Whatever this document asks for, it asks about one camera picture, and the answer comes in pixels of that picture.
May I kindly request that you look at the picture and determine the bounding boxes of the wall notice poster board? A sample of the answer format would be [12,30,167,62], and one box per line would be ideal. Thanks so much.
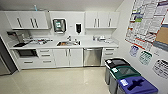
[124,0,168,53]

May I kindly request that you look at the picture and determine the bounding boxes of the white two-door sink cabinet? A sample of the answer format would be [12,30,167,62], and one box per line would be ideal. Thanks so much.
[53,47,84,68]

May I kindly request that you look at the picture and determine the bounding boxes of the stainless steel dishwasher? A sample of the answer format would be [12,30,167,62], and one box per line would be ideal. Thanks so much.
[82,47,103,68]

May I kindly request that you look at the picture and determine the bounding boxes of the small glass jar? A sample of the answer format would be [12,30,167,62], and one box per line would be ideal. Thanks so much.
[92,34,98,42]

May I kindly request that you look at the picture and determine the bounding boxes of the orange item in sink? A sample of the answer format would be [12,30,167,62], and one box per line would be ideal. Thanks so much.
[58,41,68,47]

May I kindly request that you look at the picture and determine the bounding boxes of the built-in black microwave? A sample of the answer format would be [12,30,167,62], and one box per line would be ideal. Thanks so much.
[13,48,39,59]

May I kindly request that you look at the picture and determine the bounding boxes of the green lid waste bin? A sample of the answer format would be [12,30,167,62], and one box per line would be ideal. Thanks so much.
[108,65,142,94]

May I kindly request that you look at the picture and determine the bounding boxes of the stainless steel refrigerator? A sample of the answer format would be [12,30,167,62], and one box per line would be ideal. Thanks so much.
[0,36,18,77]

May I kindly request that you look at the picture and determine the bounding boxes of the white drawer stack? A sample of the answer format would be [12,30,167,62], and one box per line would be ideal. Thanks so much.
[37,47,56,68]
[101,46,118,66]

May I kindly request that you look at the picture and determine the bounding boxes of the white drawer under microwave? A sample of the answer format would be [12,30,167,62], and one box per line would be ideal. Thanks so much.
[16,57,41,70]

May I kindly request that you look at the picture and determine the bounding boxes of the black soap dispenser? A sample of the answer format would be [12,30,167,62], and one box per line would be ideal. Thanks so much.
[75,22,83,35]

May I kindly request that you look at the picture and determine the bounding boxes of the white wall cabinet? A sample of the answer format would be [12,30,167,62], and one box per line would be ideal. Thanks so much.
[0,10,50,31]
[84,10,120,30]

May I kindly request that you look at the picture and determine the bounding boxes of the blue spray bottle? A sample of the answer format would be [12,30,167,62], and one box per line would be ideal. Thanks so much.
[32,4,39,12]

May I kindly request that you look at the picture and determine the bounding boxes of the dish rack with items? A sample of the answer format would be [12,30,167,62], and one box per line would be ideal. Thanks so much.
[28,38,49,46]

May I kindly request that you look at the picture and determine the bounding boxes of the paper towel dispenser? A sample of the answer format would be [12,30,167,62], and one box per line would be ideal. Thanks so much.
[52,18,68,35]

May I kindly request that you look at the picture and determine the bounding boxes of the white paper pile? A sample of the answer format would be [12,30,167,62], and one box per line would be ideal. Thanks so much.
[105,37,116,44]

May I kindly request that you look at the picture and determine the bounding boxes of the black white waste sign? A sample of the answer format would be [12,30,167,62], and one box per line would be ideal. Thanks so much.
[152,58,168,80]

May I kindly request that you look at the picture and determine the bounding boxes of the black lid waste bin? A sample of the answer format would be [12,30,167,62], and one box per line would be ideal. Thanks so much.
[103,57,130,86]

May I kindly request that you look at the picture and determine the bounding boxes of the stainless steel sink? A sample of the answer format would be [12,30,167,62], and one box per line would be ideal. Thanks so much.
[55,40,82,47]

